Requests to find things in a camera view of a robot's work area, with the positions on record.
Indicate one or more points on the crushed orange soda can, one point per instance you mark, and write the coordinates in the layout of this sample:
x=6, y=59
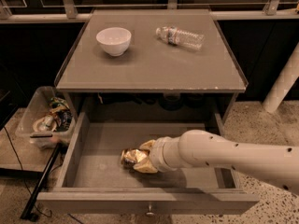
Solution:
x=134, y=158

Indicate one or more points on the white plate in bin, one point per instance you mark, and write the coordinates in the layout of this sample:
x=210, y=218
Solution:
x=45, y=124

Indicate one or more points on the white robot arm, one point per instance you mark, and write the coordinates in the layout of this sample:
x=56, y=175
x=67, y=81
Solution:
x=275, y=165

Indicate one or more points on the colourful snack bags in bin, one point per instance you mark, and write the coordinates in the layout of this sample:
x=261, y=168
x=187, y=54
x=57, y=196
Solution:
x=59, y=108

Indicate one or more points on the clear plastic storage bin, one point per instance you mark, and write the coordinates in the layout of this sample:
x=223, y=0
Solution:
x=39, y=107

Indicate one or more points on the open grey top drawer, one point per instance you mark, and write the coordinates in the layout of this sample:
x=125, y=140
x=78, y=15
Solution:
x=92, y=179

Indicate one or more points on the clear plastic water bottle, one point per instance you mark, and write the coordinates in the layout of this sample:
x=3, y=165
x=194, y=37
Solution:
x=176, y=37

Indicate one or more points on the white ceramic bowl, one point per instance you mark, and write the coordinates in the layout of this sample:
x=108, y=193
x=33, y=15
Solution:
x=114, y=40

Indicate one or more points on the metal window railing frame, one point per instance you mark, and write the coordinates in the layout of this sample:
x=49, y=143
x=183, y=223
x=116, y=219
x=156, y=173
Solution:
x=45, y=11

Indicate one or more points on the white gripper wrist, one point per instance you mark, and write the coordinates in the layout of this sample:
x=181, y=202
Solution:
x=157, y=155

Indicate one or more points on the metal drawer knob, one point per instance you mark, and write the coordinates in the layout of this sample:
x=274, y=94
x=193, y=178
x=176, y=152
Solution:
x=150, y=213

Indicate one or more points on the black floor stand bar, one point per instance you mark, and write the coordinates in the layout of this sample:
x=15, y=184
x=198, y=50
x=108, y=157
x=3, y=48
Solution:
x=27, y=211

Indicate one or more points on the grey cabinet with counter top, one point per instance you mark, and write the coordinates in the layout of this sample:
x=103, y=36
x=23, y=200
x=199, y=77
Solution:
x=150, y=65

